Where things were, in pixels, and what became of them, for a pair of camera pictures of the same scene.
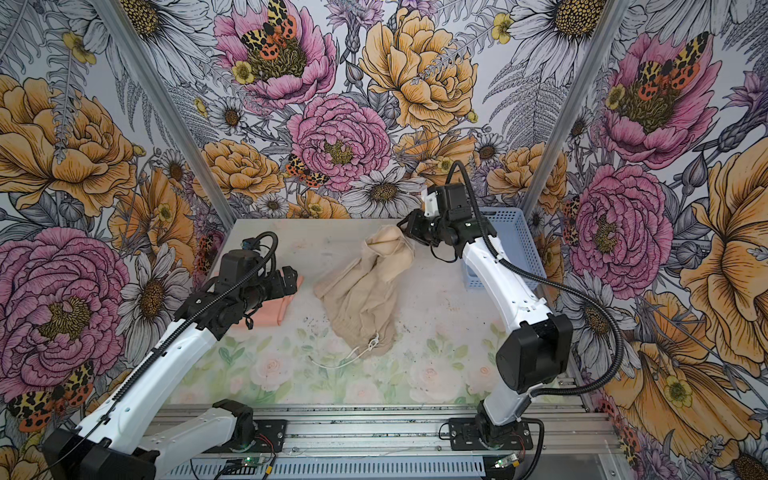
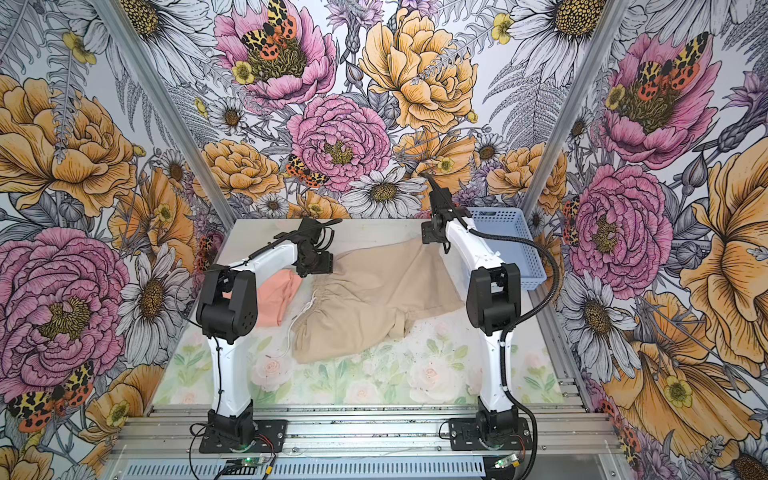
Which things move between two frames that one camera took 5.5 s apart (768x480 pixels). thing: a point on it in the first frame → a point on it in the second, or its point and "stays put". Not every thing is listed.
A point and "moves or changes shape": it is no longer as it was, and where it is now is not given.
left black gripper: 275,279 → 324,267
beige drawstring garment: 362,296 moves or changes shape
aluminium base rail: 422,431 stays put
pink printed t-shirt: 270,312 stays put
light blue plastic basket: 513,238 stays put
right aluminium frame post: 560,145 stays put
